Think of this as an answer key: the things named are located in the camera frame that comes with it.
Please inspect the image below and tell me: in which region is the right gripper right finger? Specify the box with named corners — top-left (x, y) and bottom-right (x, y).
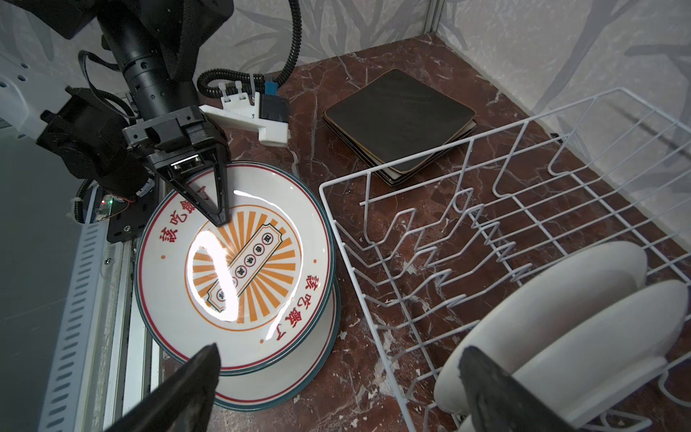
top-left (458, 347), bottom-right (572, 431)

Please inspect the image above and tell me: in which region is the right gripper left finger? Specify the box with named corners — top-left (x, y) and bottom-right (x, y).
top-left (109, 344), bottom-right (221, 431)

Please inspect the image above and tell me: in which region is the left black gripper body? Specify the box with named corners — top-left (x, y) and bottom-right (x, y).
top-left (123, 106), bottom-right (230, 178)

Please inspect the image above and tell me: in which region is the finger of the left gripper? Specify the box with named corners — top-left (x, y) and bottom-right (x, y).
top-left (207, 148), bottom-right (229, 227)
top-left (157, 169), bottom-right (216, 221)

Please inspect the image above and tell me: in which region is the white round plate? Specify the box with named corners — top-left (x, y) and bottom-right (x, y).
top-left (434, 241), bottom-right (648, 415)
top-left (134, 162), bottom-right (335, 376)
top-left (214, 283), bottom-right (341, 412)
top-left (458, 279), bottom-right (690, 432)

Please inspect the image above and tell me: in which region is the floral square plate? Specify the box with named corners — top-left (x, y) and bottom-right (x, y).
top-left (374, 155), bottom-right (432, 186)
top-left (323, 118), bottom-right (477, 172)

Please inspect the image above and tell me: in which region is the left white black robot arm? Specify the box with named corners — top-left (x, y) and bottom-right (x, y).
top-left (1, 1), bottom-right (234, 226)

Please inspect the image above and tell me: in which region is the green led circuit board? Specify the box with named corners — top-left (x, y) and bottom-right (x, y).
top-left (95, 194), bottom-right (126, 221)

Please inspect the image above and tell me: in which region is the left black corrugated cable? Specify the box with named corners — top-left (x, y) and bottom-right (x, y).
top-left (195, 0), bottom-right (302, 99)

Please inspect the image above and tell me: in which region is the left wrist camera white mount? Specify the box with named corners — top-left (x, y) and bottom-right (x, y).
top-left (200, 80), bottom-right (290, 148)

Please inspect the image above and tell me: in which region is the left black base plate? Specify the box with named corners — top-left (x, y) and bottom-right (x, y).
top-left (107, 185), bottom-right (160, 244)

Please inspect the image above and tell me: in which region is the aluminium front rail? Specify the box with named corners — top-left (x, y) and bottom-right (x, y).
top-left (38, 186), bottom-right (161, 431)

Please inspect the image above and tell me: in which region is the white wire dish rack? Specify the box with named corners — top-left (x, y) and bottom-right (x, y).
top-left (320, 88), bottom-right (690, 431)

